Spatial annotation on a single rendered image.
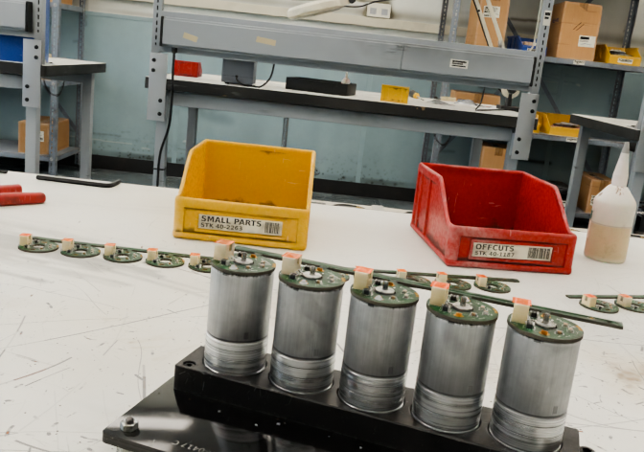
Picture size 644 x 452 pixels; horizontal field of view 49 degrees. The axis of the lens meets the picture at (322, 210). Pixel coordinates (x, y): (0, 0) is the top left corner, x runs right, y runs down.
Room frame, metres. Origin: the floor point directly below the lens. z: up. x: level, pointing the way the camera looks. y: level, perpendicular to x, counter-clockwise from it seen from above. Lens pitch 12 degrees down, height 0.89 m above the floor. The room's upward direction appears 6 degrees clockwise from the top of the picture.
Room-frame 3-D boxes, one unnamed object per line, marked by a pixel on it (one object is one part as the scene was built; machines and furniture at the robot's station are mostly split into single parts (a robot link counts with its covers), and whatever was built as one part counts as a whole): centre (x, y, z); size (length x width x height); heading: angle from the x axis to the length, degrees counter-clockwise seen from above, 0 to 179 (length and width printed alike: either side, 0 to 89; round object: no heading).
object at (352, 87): (2.75, 0.05, 0.77); 0.24 x 0.16 x 0.04; 76
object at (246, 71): (2.67, 0.36, 0.80); 0.15 x 0.12 x 0.10; 2
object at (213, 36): (2.53, -0.03, 0.90); 1.30 x 0.06 x 0.12; 91
